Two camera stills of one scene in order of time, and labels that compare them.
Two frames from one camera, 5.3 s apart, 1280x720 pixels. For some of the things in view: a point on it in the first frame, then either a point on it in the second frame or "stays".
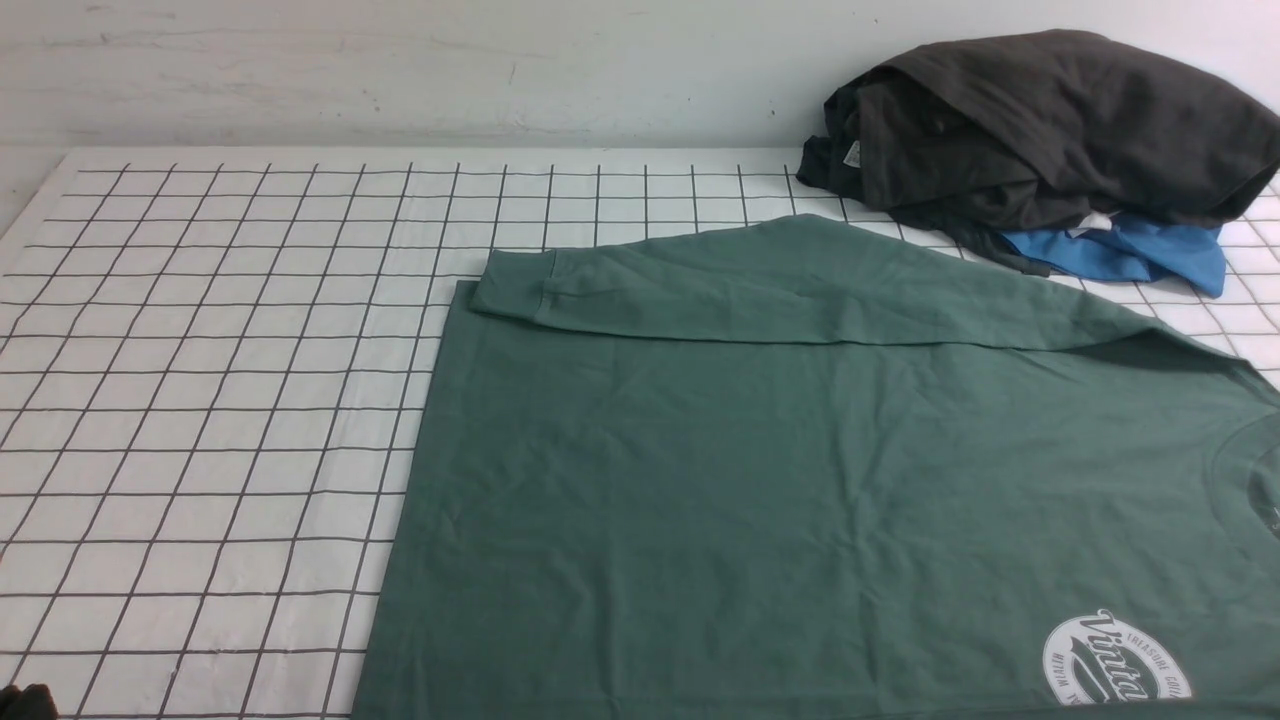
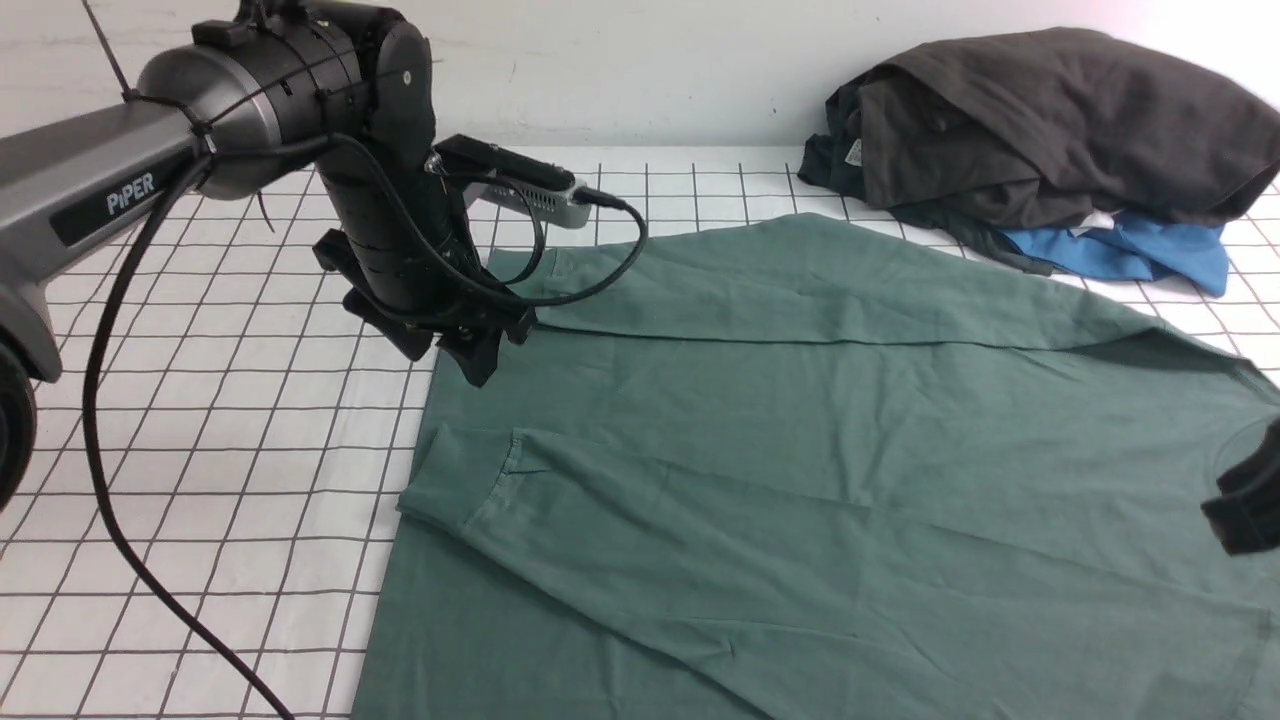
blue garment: (1133, 249) stays
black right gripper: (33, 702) to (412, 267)
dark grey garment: (981, 135) stays
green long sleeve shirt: (800, 468) stays
